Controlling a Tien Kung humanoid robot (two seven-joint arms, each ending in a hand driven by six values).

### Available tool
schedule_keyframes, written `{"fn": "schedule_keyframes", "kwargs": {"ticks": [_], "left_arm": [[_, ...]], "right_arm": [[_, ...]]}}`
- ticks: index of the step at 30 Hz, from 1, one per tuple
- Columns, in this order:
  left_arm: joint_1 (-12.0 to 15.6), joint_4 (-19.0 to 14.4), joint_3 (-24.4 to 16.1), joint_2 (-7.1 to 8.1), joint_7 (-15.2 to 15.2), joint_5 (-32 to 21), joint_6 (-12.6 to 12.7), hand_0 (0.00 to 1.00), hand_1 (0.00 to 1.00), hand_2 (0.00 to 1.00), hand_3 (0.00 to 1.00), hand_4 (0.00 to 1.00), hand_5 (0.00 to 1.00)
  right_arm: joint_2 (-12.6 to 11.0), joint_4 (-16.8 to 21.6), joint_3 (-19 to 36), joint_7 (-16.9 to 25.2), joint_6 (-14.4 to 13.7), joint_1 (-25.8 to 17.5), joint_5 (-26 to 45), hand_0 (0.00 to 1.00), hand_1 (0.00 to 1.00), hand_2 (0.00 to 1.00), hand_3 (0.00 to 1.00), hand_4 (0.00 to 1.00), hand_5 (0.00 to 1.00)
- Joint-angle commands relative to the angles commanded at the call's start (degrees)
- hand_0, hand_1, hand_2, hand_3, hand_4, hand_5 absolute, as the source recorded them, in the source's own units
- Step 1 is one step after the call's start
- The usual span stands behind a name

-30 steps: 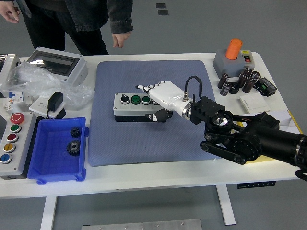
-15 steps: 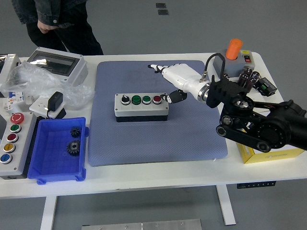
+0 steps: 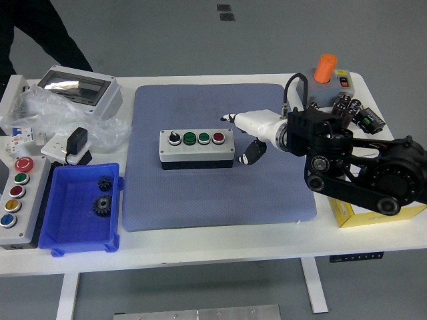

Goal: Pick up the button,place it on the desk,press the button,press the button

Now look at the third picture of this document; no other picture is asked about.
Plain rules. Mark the white wall socket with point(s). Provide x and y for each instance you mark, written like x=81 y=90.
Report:
x=53 y=146

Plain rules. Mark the grey switch base box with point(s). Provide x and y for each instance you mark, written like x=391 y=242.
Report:
x=320 y=93

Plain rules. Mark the black power adapter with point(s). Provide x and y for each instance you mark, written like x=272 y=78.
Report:
x=76 y=141

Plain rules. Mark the person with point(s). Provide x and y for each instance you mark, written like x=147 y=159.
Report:
x=33 y=30

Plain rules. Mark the black green relay module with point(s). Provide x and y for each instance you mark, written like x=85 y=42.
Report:
x=370 y=120

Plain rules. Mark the clear plastic bag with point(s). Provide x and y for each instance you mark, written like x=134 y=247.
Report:
x=53 y=110

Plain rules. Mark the grey five-button control box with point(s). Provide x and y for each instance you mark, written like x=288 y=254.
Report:
x=30 y=206

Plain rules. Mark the black table control panel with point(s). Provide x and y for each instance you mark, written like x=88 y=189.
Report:
x=357 y=257

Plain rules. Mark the small white electrical component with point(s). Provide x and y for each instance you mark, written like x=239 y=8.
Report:
x=10 y=146

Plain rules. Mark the white blue circuit breaker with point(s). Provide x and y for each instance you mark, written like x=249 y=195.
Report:
x=21 y=134

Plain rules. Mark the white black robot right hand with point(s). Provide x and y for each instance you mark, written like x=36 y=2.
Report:
x=260 y=123

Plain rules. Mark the grey open enclosure box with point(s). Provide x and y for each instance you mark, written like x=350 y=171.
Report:
x=15 y=90

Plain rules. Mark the large black gear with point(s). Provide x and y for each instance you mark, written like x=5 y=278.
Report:
x=102 y=206

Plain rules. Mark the small black gear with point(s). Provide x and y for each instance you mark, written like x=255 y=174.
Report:
x=104 y=184

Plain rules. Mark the blue plastic bin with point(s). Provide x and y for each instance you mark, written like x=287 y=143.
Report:
x=76 y=230

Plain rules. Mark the white yellow cardboard box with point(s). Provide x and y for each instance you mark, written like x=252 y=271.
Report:
x=347 y=215

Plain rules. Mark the grey four-button control box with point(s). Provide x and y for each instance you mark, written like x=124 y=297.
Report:
x=197 y=151

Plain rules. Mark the silver metal plate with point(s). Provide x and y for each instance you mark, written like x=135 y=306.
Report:
x=197 y=313

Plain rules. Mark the black floor plate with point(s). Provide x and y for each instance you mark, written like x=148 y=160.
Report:
x=227 y=17
x=223 y=7

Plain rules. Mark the white table leg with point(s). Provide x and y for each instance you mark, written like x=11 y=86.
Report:
x=315 y=286
x=67 y=296

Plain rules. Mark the orange cylinder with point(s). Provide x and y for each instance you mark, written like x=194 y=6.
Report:
x=325 y=68

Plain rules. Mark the grey clear-lid distribution box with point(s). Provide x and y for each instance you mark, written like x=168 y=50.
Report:
x=103 y=100

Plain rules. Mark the grey-blue table mat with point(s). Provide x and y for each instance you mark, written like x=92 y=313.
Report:
x=200 y=200

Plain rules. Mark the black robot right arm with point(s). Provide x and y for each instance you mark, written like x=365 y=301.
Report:
x=393 y=180

